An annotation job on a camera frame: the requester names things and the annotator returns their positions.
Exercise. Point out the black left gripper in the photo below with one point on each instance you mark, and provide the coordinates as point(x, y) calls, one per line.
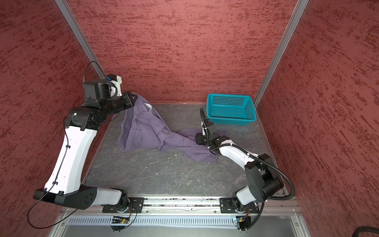
point(130, 103)

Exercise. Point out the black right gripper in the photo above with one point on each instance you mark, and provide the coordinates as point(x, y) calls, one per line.
point(199, 139)

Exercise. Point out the purple trousers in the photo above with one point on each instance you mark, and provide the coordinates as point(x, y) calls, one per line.
point(144, 128)

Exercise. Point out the teal plastic basket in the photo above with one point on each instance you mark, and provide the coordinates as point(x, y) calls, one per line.
point(230, 109)

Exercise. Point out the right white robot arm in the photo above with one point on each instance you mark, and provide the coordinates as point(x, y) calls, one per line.
point(263, 180)

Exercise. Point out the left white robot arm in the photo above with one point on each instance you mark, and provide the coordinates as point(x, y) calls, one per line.
point(64, 186)

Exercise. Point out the right connector board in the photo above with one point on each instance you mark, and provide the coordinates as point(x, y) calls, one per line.
point(242, 223)

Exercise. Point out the connector board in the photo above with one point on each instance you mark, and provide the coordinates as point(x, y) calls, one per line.
point(242, 223)
point(119, 223)

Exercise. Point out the left connector board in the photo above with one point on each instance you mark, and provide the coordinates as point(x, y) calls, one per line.
point(119, 223)

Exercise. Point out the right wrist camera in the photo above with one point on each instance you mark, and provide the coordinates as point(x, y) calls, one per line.
point(209, 129)

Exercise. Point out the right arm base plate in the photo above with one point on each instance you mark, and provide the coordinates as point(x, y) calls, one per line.
point(232, 205)

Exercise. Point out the front aluminium rail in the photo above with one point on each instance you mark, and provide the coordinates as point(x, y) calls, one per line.
point(207, 205)

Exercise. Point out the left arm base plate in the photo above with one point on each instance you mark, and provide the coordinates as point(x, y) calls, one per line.
point(126, 205)

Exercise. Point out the slotted cable duct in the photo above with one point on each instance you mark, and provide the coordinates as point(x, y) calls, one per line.
point(164, 221)

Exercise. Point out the left aluminium corner post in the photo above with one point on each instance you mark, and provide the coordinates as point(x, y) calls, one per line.
point(93, 70)

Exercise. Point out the aluminium corner post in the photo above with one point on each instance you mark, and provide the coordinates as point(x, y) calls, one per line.
point(290, 28)
point(93, 70)

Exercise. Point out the right aluminium corner post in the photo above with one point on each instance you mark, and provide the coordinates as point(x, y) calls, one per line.
point(290, 28)

